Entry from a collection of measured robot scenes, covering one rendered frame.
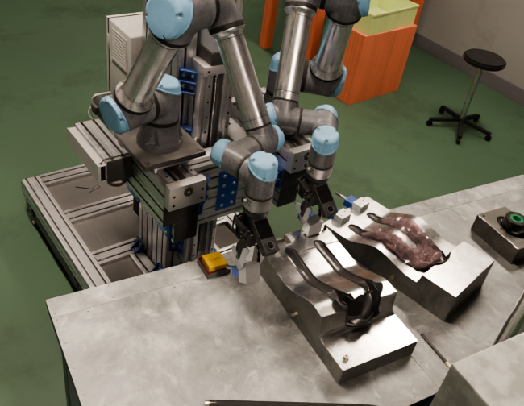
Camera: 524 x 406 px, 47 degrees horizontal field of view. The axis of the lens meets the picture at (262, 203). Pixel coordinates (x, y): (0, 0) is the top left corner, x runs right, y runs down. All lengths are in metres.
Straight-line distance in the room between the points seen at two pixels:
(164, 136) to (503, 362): 1.30
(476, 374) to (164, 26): 1.04
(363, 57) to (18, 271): 2.82
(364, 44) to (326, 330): 3.12
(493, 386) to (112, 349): 1.06
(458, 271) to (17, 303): 1.90
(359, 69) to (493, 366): 3.83
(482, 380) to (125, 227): 2.25
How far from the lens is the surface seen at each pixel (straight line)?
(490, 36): 5.68
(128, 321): 1.74
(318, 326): 1.67
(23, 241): 3.22
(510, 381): 0.94
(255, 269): 1.71
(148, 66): 1.64
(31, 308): 2.89
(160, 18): 1.52
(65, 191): 3.17
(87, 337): 1.71
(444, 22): 5.95
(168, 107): 1.88
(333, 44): 1.98
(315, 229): 1.92
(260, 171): 1.48
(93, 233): 2.91
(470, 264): 2.02
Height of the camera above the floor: 2.12
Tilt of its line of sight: 37 degrees down
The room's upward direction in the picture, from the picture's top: 10 degrees clockwise
